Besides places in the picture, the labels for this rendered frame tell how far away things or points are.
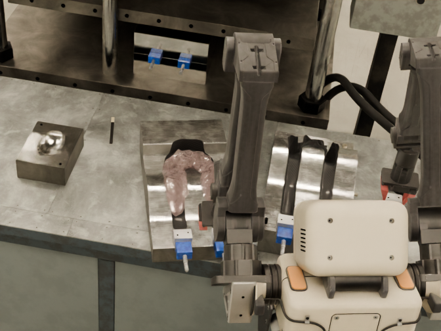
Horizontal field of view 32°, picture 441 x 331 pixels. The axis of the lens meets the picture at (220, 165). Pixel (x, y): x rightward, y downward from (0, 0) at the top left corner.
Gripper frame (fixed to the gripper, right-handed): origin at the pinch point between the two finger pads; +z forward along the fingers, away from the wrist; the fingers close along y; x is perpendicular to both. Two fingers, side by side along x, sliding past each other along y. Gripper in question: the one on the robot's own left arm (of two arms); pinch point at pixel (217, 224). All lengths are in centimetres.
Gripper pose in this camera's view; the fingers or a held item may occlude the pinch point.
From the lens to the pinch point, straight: 199.7
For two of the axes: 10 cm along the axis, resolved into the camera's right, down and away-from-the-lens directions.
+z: -1.3, 4.0, 9.1
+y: -9.9, 0.0, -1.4
